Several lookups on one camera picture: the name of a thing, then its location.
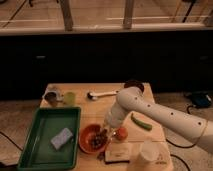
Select green plastic tray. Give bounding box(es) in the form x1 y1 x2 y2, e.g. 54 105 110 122
17 107 81 171

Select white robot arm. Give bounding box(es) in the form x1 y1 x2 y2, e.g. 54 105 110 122
104 87 213 154

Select green cup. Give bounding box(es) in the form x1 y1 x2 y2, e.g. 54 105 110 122
63 92 75 106

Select dark grape bunch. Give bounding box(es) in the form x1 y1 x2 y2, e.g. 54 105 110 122
90 134 107 149

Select white handled brush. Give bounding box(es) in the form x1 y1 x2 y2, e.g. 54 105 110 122
87 91 118 100

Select black floor cable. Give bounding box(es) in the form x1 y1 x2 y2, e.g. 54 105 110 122
165 138 196 150

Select green pepper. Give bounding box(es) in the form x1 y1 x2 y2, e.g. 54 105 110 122
131 113 152 131

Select blue grey sponge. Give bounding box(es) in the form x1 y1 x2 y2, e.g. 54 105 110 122
51 128 73 150

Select dark brown bowl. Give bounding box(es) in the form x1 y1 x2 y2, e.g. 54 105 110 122
124 80 144 92

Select red bowl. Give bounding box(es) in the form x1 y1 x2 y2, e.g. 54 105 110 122
78 124 108 154

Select small wooden block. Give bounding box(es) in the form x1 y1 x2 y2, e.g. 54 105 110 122
104 143 132 164

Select black device on floor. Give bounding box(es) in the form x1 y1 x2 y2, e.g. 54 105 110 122
187 92 212 108

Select metal measuring cup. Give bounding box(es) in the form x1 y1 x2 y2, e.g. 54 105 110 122
43 89 62 107

